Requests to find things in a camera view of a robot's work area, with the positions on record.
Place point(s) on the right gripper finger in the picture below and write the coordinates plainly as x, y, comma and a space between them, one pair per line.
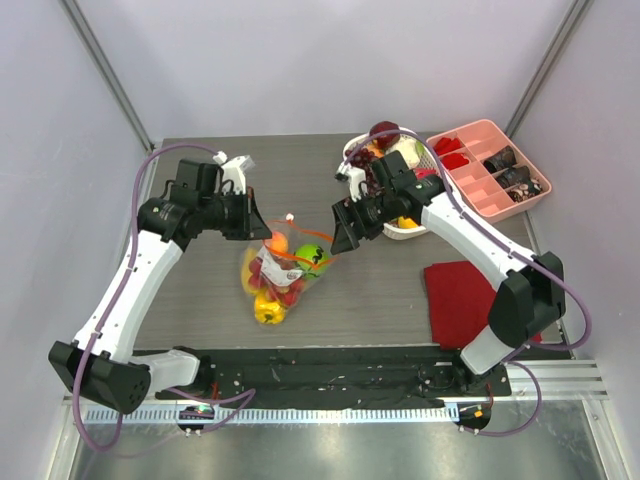
342, 218
345, 239

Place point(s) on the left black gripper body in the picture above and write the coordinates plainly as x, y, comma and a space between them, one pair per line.
235, 216

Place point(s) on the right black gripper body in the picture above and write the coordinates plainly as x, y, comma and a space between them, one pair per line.
360, 217

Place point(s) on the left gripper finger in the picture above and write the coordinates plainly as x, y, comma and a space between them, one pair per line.
258, 228
255, 218

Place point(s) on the peach fruit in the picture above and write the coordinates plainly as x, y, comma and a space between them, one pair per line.
278, 242

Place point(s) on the green ball with black marks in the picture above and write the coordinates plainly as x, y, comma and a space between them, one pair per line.
312, 259

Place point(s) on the clear orange zip top bag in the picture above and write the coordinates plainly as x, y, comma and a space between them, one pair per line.
297, 236

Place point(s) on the red strawberry cluster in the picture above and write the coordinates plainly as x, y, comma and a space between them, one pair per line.
285, 286

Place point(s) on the yellow bell pepper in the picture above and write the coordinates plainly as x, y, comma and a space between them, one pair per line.
268, 312

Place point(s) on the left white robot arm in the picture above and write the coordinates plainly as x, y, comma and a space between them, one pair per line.
99, 364

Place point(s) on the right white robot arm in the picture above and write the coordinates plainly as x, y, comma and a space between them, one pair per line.
528, 293

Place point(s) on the purple grape bunch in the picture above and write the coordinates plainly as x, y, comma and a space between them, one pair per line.
364, 159

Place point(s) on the pink dragon fruit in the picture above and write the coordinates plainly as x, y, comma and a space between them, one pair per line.
421, 173

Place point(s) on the dark red apple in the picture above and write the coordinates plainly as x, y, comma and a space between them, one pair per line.
385, 134

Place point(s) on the white cauliflower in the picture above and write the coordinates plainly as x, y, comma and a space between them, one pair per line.
408, 150

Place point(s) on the white fruit basket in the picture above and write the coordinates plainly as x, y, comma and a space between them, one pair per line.
396, 178

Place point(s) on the red item in tray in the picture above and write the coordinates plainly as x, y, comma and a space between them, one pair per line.
446, 145

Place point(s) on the red folded cloth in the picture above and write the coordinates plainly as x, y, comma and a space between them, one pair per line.
462, 303

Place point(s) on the pink compartment tray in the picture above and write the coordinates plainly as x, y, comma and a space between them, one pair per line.
478, 188

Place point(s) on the brown patterned cup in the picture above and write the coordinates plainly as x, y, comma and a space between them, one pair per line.
503, 159

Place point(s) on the dark patterned cup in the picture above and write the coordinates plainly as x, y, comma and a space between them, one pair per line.
513, 176

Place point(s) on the floral patterned cup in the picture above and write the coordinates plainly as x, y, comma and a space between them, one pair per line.
525, 191

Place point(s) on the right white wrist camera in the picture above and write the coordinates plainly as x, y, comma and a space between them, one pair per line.
355, 177

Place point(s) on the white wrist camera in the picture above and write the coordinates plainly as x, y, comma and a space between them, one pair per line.
233, 172
355, 177

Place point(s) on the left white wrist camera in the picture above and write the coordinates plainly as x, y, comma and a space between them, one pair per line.
233, 172

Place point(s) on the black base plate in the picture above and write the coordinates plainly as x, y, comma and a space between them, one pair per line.
325, 378

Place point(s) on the white perforated cable duct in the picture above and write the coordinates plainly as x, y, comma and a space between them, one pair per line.
185, 414

